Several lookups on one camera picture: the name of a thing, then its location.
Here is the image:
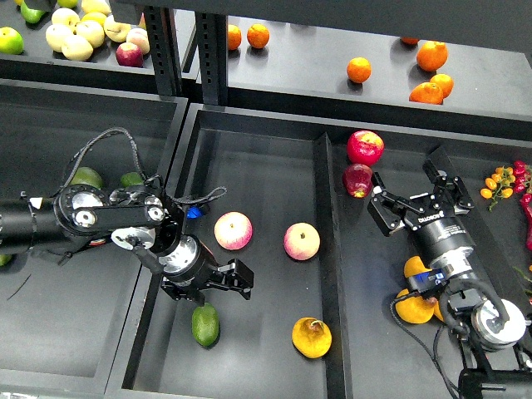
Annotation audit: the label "black left tray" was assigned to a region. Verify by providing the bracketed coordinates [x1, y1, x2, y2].
[1, 79, 188, 395]

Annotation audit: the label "black shelf post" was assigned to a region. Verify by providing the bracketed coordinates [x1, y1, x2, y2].
[144, 6, 183, 96]
[195, 12, 229, 106]

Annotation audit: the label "orange front right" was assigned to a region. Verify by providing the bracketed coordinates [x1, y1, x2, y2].
[409, 82, 444, 105]

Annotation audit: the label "stray yellow pear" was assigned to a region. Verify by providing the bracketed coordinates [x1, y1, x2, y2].
[292, 317, 333, 359]

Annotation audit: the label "pink apple right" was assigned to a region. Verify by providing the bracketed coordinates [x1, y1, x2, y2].
[283, 223, 321, 261]

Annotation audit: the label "orange cherry tomato vine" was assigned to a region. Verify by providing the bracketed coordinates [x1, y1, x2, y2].
[480, 166, 515, 211]

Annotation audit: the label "pale yellow pear front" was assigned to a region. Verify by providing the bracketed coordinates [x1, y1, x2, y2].
[61, 35, 93, 61]

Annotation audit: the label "orange behind post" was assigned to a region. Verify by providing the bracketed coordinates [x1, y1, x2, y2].
[227, 24, 242, 51]

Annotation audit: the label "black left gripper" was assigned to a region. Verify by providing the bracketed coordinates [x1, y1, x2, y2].
[160, 235, 254, 307]

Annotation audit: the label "pale yellow pear left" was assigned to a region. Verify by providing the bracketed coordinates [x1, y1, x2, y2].
[45, 24, 74, 52]

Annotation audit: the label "red apple on shelf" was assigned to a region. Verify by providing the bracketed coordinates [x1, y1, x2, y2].
[116, 42, 144, 67]

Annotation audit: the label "bright red apple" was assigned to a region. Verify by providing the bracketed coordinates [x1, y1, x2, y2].
[347, 131, 385, 166]

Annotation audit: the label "dark red apple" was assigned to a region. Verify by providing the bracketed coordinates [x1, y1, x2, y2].
[342, 164, 372, 199]

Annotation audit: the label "orange right small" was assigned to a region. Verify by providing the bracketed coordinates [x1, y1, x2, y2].
[430, 73, 454, 98]

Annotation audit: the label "green avocado top right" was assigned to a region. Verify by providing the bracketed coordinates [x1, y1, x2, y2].
[120, 172, 144, 188]

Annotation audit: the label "black right shelf post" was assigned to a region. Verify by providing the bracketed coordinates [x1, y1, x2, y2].
[195, 12, 229, 106]

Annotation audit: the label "orange top middle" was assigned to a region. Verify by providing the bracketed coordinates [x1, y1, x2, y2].
[247, 23, 270, 49]

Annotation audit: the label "red chili peppers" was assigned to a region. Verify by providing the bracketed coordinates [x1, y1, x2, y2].
[514, 160, 532, 250]

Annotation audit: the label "black tray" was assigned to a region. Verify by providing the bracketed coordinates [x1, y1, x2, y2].
[103, 102, 532, 399]
[1, 79, 188, 395]

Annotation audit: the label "pink apple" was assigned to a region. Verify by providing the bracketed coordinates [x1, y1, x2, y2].
[283, 223, 321, 261]
[214, 211, 253, 250]

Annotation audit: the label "stray green avocado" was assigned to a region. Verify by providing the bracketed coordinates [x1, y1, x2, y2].
[191, 302, 219, 347]

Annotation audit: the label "yellow pear lower middle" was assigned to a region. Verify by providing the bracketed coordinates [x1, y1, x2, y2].
[434, 301, 445, 322]

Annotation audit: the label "pink apple left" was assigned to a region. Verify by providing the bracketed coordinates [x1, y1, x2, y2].
[214, 211, 253, 250]

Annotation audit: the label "orange under shelf edge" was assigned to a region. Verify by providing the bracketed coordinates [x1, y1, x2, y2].
[400, 37, 420, 46]

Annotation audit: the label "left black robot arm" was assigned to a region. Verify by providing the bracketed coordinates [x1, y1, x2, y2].
[1, 127, 254, 305]

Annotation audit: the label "pale yellow pear centre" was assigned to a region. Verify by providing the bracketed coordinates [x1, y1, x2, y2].
[76, 20, 105, 48]

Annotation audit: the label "yellow lemon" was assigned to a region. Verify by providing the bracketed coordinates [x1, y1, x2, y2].
[81, 12, 107, 27]

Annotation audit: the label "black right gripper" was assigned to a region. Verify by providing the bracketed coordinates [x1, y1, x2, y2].
[367, 159, 475, 270]

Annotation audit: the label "green avocado top left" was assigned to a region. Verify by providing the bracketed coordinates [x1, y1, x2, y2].
[70, 166, 104, 189]

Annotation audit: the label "black middle tray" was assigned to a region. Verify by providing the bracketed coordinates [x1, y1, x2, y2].
[103, 102, 532, 399]

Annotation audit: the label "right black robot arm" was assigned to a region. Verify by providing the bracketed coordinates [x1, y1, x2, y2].
[367, 160, 531, 398]

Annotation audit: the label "pink peach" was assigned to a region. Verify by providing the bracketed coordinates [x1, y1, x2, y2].
[126, 27, 150, 56]

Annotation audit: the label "orange centre shelf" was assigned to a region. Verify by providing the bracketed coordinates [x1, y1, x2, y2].
[347, 57, 372, 84]

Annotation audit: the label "green avocado at edge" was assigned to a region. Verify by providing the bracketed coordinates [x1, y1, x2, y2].
[0, 254, 12, 268]

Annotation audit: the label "large orange top right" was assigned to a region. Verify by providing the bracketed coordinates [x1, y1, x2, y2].
[416, 41, 449, 71]

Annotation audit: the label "black left shelf post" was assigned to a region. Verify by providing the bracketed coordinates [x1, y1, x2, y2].
[144, 6, 183, 96]

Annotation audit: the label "yellow pear lower left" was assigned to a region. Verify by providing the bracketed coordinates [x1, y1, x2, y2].
[395, 297, 437, 324]

